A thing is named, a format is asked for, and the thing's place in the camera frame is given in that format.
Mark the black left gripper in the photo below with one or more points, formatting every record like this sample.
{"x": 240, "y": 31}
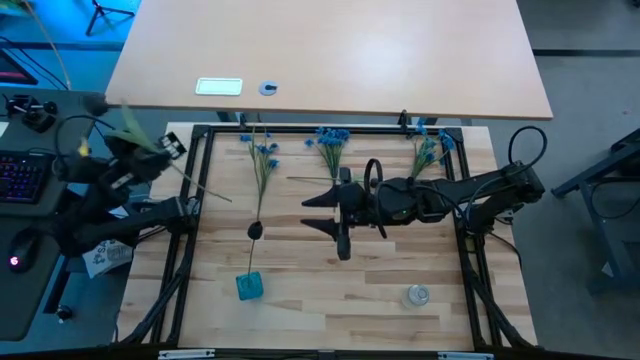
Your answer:
{"x": 172, "y": 146}

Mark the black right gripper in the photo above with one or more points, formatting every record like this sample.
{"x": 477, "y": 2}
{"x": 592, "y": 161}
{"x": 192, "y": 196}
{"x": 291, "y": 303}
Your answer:
{"x": 356, "y": 205}

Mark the dense blue flower bunch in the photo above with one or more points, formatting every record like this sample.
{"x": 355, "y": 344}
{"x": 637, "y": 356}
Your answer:
{"x": 332, "y": 137}

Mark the long sparse blue flower sprig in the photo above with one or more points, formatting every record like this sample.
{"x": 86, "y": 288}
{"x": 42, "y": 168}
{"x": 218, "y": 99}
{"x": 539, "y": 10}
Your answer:
{"x": 273, "y": 163}

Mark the short blue flower sprig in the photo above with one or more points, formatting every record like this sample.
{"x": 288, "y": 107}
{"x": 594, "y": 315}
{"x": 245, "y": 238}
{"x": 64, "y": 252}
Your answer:
{"x": 425, "y": 155}

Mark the clear ribbed glass vase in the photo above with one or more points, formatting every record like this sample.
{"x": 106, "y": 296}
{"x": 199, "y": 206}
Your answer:
{"x": 416, "y": 296}

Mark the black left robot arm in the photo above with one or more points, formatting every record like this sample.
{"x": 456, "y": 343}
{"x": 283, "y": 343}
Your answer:
{"x": 125, "y": 225}

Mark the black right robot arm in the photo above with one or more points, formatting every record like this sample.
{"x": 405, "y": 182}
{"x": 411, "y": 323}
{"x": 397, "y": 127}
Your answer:
{"x": 450, "y": 197}

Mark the teal glass vase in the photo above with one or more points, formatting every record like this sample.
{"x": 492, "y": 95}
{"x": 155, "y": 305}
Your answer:
{"x": 250, "y": 289}

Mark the white rectangular plate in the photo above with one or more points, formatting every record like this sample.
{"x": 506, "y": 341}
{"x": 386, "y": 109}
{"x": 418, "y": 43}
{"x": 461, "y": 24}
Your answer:
{"x": 218, "y": 86}

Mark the white printed bag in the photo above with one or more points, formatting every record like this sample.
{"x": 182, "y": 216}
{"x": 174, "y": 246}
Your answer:
{"x": 107, "y": 257}

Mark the black backlit keyboard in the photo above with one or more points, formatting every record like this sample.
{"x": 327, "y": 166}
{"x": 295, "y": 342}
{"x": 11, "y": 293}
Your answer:
{"x": 25, "y": 177}

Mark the black tripod stand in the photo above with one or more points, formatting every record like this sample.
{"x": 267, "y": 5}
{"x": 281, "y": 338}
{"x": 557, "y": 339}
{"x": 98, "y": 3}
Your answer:
{"x": 95, "y": 7}

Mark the large light wood table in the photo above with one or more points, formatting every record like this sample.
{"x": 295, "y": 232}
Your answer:
{"x": 350, "y": 50}

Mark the black monitor with red edge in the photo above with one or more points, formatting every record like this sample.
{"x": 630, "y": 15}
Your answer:
{"x": 12, "y": 70}

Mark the black computer mouse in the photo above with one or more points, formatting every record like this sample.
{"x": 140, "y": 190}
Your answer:
{"x": 25, "y": 247}

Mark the black round knob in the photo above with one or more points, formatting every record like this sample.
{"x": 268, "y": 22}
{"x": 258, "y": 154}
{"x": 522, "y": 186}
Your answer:
{"x": 64, "y": 313}

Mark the dark grey desk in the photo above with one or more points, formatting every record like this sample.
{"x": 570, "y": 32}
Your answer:
{"x": 30, "y": 300}

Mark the black frame clamp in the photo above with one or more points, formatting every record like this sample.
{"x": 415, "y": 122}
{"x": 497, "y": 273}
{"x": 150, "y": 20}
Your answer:
{"x": 404, "y": 118}
{"x": 242, "y": 120}

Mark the black aluminium table frame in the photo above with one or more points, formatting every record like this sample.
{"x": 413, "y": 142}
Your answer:
{"x": 290, "y": 130}

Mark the black clamp mount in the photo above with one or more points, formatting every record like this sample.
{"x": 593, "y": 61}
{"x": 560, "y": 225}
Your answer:
{"x": 35, "y": 117}

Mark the white frame bracket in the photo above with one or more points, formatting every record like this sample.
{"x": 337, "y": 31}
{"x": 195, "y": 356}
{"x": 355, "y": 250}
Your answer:
{"x": 185, "y": 354}
{"x": 465, "y": 356}

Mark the dark grey metal table frame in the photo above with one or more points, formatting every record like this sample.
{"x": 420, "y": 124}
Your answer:
{"x": 607, "y": 235}

